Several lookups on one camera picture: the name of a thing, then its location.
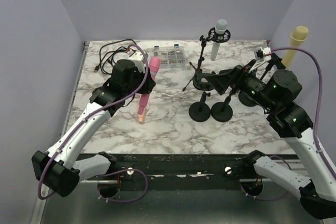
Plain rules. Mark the aluminium frame rail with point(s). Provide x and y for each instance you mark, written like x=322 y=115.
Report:
x=295 y=165

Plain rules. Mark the white microphone grey head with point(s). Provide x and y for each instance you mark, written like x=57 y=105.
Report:
x=219 y=33

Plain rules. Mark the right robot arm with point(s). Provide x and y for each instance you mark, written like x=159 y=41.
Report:
x=316 y=191

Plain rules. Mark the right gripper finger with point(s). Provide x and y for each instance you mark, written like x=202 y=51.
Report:
x=228 y=78
x=258 y=64

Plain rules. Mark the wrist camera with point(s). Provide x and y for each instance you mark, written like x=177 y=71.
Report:
x=138 y=59
x=262 y=54

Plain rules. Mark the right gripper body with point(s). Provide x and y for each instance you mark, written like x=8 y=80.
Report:
x=244 y=80

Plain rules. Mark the peach microphone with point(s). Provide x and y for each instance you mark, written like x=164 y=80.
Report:
x=141 y=117

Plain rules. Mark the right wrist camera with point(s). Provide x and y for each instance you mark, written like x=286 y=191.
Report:
x=262 y=54

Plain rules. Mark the shock mount desk stand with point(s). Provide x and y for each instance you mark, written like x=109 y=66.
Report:
x=199 y=111

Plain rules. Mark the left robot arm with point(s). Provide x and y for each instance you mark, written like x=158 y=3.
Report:
x=58 y=168

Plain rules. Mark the clip desk stand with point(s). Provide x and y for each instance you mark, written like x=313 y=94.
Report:
x=222 y=111

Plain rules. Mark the clear screw organiser box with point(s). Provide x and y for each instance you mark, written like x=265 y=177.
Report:
x=172 y=57

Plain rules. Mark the pink microphone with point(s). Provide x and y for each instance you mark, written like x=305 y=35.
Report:
x=154 y=67

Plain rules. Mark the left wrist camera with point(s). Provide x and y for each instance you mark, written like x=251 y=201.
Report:
x=138 y=59

